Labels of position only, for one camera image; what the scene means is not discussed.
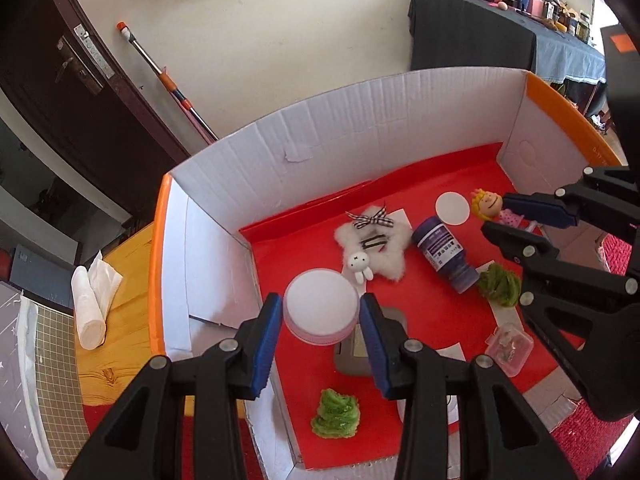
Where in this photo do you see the pink round device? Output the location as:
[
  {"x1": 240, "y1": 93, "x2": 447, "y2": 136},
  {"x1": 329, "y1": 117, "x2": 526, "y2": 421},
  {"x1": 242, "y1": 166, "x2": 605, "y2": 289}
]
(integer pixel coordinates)
[{"x1": 282, "y1": 268, "x2": 361, "y2": 346}]

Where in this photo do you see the grid cutting mat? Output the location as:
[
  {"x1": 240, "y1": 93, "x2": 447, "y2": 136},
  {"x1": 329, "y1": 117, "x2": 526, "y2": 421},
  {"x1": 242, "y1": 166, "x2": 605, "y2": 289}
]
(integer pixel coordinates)
[{"x1": 35, "y1": 302, "x2": 86, "y2": 468}]

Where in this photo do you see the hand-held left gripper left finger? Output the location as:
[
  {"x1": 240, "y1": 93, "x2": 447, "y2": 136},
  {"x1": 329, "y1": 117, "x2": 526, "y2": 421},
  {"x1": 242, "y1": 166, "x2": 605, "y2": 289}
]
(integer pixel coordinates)
[{"x1": 65, "y1": 292, "x2": 284, "y2": 480}]

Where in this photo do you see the mop handle with orange fittings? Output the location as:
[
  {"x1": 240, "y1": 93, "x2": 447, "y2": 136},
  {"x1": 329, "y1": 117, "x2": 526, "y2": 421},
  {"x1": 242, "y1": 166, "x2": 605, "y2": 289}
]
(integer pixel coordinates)
[{"x1": 116, "y1": 21, "x2": 219, "y2": 143}]

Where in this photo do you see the red knitted mat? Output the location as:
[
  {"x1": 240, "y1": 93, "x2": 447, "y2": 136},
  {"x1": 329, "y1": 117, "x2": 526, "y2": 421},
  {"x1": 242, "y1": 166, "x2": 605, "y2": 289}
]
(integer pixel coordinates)
[{"x1": 82, "y1": 232, "x2": 636, "y2": 480}]

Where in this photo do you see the purple bottle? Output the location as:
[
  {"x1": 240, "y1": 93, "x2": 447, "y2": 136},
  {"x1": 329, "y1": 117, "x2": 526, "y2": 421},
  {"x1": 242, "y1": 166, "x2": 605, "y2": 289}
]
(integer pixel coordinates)
[{"x1": 411, "y1": 216, "x2": 480, "y2": 295}]

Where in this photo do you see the black cloth covered table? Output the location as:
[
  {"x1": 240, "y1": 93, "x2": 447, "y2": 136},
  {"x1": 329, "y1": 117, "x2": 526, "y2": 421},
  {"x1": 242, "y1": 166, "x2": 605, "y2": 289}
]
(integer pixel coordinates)
[{"x1": 407, "y1": 0, "x2": 538, "y2": 77}]

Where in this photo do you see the grey case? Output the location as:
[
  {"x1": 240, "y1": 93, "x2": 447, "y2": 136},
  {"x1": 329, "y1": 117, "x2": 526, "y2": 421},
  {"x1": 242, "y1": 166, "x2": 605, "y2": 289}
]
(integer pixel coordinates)
[{"x1": 333, "y1": 310, "x2": 408, "y2": 376}]

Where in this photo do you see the green yarn pom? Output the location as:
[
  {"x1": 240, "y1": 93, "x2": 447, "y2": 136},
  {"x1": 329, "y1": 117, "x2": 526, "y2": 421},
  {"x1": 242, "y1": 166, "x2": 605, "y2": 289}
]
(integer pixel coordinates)
[
  {"x1": 477, "y1": 262, "x2": 523, "y2": 308},
  {"x1": 311, "y1": 387, "x2": 361, "y2": 440}
]

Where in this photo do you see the blue cloth covered table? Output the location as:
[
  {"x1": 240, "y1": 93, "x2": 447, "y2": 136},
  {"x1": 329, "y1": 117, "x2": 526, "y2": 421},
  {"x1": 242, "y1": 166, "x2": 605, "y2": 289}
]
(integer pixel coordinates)
[{"x1": 530, "y1": 17, "x2": 608, "y2": 86}]

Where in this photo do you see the cluttered table dark cloth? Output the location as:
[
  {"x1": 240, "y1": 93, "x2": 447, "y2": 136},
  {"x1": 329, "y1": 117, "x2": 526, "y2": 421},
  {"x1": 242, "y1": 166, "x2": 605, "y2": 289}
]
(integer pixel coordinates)
[{"x1": 390, "y1": 0, "x2": 601, "y2": 43}]

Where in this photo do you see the small white bunny figure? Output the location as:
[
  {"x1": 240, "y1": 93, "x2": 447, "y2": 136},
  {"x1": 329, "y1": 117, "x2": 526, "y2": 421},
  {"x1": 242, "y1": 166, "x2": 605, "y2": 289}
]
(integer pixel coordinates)
[{"x1": 345, "y1": 250, "x2": 373, "y2": 285}]

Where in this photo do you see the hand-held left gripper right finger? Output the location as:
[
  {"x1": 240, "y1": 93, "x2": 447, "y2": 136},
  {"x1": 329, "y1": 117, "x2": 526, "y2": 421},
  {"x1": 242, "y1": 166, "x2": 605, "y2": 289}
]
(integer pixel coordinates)
[{"x1": 358, "y1": 292, "x2": 578, "y2": 480}]

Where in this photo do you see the small clear plastic box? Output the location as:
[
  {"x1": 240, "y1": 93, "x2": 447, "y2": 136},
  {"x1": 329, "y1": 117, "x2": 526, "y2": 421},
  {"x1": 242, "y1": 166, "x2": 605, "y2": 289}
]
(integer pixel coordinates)
[{"x1": 485, "y1": 324, "x2": 533, "y2": 378}]

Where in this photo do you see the small doll with yellow hair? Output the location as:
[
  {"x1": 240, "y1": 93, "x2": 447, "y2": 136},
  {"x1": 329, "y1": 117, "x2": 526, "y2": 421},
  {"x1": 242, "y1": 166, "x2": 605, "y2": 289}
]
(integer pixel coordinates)
[{"x1": 472, "y1": 188, "x2": 541, "y2": 231}]

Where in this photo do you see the checkered ribbon bow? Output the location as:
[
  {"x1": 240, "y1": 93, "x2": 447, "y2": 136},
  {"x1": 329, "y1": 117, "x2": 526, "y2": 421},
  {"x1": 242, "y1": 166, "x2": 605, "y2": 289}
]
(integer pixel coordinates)
[{"x1": 348, "y1": 203, "x2": 396, "y2": 231}]

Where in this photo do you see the white fluffy star plush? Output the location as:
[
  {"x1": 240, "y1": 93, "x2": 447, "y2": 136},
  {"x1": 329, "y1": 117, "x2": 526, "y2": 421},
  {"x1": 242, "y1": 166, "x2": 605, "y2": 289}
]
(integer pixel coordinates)
[{"x1": 334, "y1": 205, "x2": 412, "y2": 283}]

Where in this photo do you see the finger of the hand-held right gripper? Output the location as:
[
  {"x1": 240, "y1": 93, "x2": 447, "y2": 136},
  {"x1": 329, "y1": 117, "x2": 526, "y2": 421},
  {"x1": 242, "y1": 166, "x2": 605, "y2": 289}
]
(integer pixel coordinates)
[
  {"x1": 502, "y1": 165, "x2": 640, "y2": 246},
  {"x1": 481, "y1": 222, "x2": 640, "y2": 423}
]

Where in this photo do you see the white tissue roll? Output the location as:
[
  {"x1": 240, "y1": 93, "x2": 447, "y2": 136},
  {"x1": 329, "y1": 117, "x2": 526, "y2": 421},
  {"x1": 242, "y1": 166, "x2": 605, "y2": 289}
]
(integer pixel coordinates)
[{"x1": 71, "y1": 250, "x2": 125, "y2": 352}]

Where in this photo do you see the dark wooden door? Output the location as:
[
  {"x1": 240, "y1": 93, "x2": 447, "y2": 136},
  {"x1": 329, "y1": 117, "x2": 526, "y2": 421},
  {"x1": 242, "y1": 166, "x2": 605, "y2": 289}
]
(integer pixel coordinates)
[{"x1": 0, "y1": 0, "x2": 193, "y2": 221}]

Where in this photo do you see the white and orange cardboard box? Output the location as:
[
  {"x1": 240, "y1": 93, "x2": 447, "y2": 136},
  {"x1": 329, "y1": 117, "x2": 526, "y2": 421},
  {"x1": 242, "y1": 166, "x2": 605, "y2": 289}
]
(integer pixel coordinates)
[{"x1": 148, "y1": 69, "x2": 626, "y2": 476}]

